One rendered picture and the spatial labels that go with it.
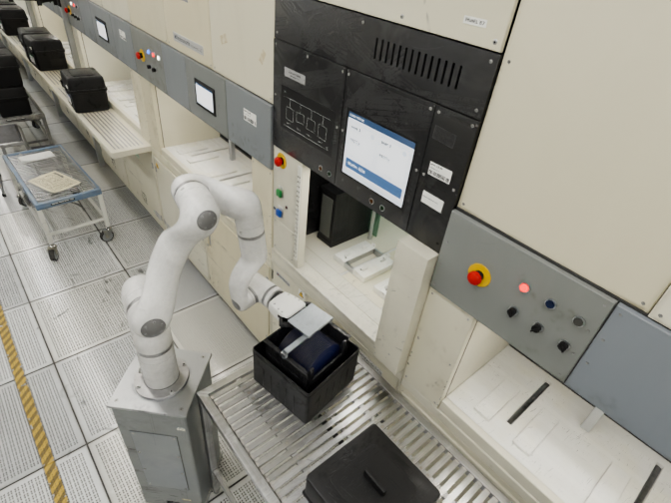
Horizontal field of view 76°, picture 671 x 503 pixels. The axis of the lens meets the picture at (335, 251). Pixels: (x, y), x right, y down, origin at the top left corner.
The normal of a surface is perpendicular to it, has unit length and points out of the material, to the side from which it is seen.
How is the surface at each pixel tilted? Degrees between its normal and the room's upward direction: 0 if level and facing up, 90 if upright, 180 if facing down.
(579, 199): 90
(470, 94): 90
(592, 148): 90
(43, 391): 0
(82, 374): 0
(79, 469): 0
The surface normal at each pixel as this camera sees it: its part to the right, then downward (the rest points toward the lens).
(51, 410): 0.10, -0.79
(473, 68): -0.76, 0.32
